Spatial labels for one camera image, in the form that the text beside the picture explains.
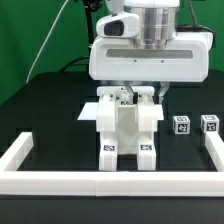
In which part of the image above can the white cable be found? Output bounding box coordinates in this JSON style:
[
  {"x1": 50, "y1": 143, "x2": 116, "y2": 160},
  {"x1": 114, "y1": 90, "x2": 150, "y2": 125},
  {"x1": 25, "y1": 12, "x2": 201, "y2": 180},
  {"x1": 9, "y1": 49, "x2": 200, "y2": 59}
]
[{"x1": 25, "y1": 0, "x2": 70, "y2": 84}]

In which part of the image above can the black camera pole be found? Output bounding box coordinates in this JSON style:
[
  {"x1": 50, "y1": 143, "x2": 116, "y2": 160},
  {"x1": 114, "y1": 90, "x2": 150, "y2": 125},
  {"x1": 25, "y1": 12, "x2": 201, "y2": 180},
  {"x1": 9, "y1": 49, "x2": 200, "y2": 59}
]
[{"x1": 74, "y1": 0, "x2": 105, "y2": 73}]

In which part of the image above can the white chair back piece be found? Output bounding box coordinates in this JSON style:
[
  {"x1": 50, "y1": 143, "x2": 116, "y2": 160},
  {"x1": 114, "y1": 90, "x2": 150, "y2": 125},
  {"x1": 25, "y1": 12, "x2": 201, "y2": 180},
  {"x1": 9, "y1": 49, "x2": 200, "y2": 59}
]
[{"x1": 96, "y1": 86, "x2": 159, "y2": 132}]

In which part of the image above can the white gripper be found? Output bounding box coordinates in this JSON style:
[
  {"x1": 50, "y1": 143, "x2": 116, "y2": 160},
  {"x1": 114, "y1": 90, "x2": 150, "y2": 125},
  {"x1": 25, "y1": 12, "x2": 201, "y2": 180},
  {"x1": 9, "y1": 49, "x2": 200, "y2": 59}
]
[{"x1": 89, "y1": 9, "x2": 214, "y2": 104}]

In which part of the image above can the white chair seat piece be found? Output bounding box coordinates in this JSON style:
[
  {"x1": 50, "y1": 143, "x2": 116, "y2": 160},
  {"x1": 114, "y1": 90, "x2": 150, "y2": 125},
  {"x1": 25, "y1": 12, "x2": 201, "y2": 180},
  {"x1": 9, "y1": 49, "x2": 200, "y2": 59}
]
[{"x1": 116, "y1": 101, "x2": 138, "y2": 155}]

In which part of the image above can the black cable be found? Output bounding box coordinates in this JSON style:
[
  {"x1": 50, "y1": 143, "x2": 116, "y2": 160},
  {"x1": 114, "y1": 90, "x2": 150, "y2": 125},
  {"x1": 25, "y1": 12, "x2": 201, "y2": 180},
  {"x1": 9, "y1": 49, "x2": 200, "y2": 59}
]
[{"x1": 59, "y1": 54, "x2": 91, "y2": 73}]

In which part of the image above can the white U-shaped frame fence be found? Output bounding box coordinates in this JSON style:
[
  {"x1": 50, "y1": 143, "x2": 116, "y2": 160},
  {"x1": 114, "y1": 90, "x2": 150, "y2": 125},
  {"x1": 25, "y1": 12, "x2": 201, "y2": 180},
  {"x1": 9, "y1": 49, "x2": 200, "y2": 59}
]
[{"x1": 0, "y1": 132, "x2": 224, "y2": 197}]

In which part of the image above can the white marker base plate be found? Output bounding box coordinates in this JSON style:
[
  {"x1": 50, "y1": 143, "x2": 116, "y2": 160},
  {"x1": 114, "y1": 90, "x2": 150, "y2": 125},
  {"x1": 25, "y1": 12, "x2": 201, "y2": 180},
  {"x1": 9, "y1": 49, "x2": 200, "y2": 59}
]
[{"x1": 78, "y1": 102, "x2": 164, "y2": 120}]

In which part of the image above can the white tagged cube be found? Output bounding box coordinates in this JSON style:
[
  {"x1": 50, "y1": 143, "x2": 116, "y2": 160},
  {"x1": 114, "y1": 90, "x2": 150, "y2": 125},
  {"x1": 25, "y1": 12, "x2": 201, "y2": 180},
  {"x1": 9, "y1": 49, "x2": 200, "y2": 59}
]
[
  {"x1": 201, "y1": 115, "x2": 220, "y2": 133},
  {"x1": 173, "y1": 115, "x2": 190, "y2": 135}
]

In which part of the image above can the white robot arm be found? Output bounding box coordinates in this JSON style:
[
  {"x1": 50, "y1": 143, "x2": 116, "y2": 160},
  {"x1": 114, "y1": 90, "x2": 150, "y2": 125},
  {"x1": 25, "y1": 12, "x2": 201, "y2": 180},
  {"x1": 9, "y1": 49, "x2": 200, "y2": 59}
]
[{"x1": 89, "y1": 0, "x2": 215, "y2": 102}]

